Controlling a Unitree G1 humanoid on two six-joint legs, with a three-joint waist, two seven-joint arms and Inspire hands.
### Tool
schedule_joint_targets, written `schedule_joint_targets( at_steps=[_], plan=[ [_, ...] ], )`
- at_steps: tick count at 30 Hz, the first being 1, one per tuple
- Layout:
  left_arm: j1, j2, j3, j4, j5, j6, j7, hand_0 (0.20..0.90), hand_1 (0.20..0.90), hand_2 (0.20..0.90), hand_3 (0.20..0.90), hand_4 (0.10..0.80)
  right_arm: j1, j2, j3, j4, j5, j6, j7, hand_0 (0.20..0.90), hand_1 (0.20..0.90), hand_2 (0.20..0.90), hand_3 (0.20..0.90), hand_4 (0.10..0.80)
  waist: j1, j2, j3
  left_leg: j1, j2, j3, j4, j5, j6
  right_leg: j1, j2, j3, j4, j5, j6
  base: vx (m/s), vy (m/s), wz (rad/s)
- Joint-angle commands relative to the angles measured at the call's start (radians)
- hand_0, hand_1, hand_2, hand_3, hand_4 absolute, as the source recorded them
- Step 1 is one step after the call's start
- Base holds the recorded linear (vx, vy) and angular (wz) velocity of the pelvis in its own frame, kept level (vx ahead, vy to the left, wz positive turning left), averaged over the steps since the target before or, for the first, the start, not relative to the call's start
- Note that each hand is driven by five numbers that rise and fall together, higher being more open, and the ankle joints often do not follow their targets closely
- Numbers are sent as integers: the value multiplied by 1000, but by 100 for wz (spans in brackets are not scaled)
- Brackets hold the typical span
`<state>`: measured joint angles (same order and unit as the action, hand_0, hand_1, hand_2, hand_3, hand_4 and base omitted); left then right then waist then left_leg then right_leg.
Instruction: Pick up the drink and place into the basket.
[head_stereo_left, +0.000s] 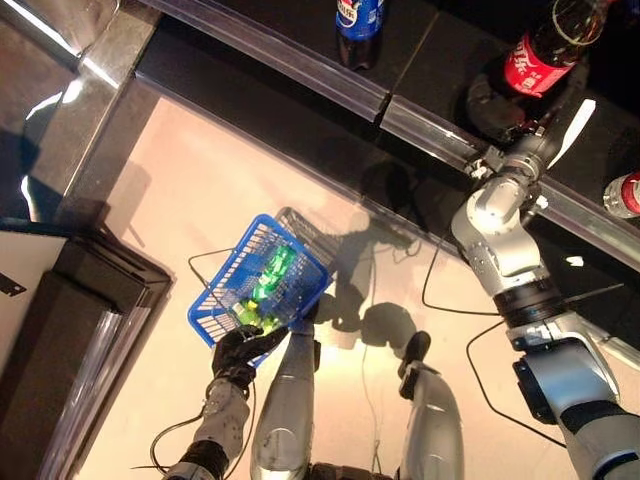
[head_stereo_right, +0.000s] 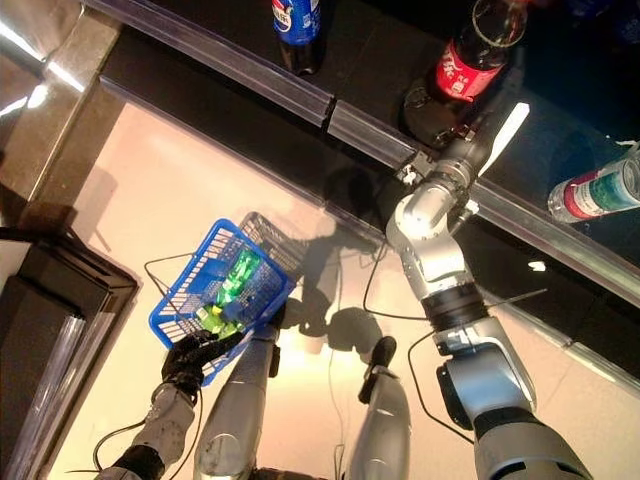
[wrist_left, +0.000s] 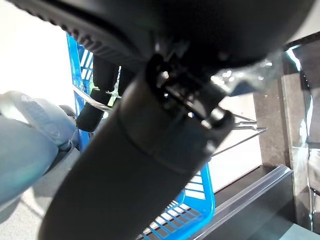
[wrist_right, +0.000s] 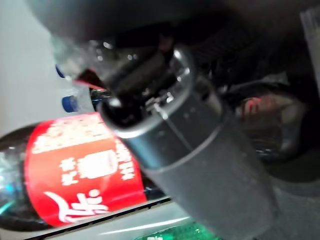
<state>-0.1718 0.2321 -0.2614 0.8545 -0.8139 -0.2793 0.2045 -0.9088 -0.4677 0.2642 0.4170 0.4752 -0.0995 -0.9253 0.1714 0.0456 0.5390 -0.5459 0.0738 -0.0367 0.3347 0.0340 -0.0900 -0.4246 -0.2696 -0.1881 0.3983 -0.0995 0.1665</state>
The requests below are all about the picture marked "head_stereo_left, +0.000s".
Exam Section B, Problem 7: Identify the cola bottle red label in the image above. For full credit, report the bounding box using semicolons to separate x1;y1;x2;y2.
499;0;606;100

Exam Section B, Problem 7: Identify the green soda bottle yellow cap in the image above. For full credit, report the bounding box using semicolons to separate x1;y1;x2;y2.
253;243;300;297
233;296;282;332

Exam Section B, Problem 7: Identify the blue plastic shopping basket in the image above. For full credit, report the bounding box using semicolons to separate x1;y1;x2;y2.
187;213;335;370

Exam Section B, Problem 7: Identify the silver right robot leg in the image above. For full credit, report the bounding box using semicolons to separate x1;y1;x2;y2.
397;330;467;480

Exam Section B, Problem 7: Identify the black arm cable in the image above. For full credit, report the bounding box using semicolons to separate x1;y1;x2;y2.
149;379;259;476
421;232;569;449

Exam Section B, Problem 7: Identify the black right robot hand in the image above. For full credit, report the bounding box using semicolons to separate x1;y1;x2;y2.
467;59;599;170

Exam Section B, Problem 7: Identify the cola bottle blue label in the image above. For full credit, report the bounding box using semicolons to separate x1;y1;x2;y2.
334;0;385;71

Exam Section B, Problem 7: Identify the glossy brown end panel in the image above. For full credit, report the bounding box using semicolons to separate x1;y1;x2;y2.
0;0;166;226

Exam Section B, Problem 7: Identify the silver robot leg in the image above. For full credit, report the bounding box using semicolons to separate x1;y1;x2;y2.
397;330;467;480
248;327;322;480

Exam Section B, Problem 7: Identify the dark shelf base plinth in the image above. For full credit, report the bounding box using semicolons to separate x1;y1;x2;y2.
134;19;640;361

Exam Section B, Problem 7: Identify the dark display base unit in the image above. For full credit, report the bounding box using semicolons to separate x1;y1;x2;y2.
0;219;174;480

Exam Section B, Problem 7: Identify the dark drinks shelf board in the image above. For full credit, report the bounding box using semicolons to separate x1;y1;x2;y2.
139;0;640;274

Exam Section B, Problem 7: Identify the clear plastic price rail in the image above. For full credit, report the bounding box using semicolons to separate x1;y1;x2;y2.
379;94;640;274
137;0;392;125

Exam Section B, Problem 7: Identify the clear water bottle red cap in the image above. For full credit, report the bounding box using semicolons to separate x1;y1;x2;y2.
602;169;640;219

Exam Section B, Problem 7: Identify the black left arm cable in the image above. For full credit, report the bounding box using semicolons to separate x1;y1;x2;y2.
149;379;259;476

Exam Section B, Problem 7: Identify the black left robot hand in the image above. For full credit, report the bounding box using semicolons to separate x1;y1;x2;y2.
211;323;292;390

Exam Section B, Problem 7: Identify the silver left robot leg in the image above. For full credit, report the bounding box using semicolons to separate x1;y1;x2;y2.
248;327;322;480

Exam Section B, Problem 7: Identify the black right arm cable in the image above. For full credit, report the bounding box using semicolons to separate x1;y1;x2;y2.
421;232;569;449

